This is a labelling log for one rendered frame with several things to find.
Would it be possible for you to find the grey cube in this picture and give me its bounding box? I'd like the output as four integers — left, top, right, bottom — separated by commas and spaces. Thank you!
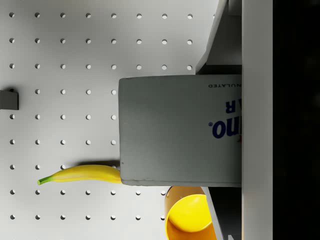
0, 88, 20, 111

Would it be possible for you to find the banana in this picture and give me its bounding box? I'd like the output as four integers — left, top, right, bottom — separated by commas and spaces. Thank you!
37, 164, 123, 186

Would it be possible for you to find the yellow white box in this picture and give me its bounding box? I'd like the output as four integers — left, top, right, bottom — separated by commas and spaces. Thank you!
118, 74, 243, 188

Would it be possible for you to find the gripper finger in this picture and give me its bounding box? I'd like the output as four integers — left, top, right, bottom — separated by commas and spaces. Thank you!
201, 186, 243, 240
195, 0, 243, 75

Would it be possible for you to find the yellow bowl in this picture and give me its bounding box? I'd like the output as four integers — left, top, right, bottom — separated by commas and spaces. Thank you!
163, 185, 219, 240

